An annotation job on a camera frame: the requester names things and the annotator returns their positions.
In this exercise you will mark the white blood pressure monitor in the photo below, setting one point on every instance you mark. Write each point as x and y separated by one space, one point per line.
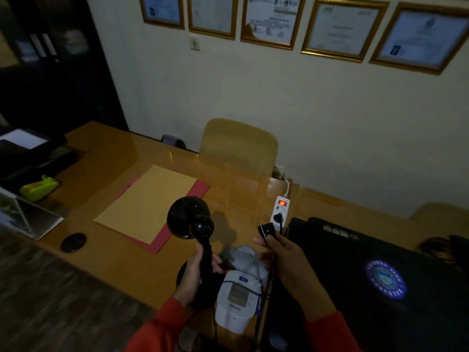
236 304

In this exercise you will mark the white paper sheet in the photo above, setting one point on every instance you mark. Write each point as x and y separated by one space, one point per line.
22 138

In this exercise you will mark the person's left thumb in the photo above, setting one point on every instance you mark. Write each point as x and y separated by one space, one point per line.
199 254

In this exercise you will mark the dark wooden cabinet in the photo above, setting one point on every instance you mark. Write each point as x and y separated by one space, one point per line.
55 62

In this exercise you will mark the clear acrylic sign holder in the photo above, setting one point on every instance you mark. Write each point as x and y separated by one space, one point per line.
25 219

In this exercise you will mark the grey blood pressure cuff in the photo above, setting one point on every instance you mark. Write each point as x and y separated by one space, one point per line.
243 258

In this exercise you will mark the gold framed certificate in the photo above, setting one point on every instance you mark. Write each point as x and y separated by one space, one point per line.
421 38
273 20
213 14
162 10
344 29

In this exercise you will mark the person's right forearm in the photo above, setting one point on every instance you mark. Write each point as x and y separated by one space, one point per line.
329 331

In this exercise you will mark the black laptop with round sticker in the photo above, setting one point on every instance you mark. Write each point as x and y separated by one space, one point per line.
366 289

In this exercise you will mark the person's left hand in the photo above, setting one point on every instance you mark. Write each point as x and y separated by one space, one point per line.
188 282

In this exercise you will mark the black desk lamp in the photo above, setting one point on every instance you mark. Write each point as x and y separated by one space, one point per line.
188 218

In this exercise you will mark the person's left forearm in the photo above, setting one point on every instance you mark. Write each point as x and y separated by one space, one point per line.
159 328

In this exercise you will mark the black round lid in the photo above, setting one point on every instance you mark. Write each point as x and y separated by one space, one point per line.
73 242

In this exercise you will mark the person's right hand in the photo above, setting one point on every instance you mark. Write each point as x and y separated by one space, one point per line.
293 267

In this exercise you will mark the red paper folder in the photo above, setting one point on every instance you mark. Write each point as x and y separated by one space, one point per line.
199 190

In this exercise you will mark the brown paper envelope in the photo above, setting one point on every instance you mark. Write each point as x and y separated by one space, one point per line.
146 203

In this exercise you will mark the white power strip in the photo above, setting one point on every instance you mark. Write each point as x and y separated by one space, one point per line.
281 208

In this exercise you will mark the green tape dispenser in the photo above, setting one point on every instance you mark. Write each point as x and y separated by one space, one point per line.
38 189

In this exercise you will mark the person's right thumb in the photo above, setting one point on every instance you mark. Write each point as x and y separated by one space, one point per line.
262 241

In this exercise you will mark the purple bag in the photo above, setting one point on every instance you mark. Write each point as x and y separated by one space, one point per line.
172 141

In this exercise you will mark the black power plug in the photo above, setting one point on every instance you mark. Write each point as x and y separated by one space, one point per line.
266 230

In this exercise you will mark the black document tray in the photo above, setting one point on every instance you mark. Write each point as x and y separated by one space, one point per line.
36 161

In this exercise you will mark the white wall switch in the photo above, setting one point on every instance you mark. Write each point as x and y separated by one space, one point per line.
195 43

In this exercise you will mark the beige padded chair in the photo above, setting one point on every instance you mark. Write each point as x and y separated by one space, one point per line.
238 146

